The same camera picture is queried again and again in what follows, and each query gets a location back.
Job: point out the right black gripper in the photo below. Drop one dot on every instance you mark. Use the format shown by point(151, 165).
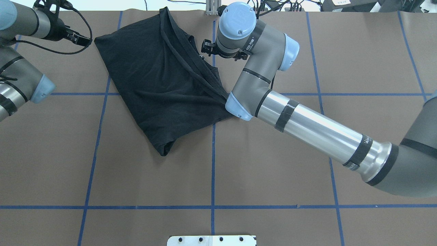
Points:
point(207, 48)

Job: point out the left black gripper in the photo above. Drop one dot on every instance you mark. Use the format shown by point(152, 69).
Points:
point(57, 30)

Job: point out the black t-shirt with logo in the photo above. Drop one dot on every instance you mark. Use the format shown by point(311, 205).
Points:
point(169, 89)

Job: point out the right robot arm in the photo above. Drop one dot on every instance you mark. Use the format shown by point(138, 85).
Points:
point(408, 169)

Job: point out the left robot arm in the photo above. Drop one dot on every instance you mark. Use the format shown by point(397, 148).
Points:
point(21, 81)

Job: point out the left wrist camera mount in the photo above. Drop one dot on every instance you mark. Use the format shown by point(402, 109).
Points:
point(53, 6)

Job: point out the aluminium frame post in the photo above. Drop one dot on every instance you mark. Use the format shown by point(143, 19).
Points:
point(212, 7)

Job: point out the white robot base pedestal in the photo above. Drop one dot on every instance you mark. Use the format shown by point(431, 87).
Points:
point(212, 240)

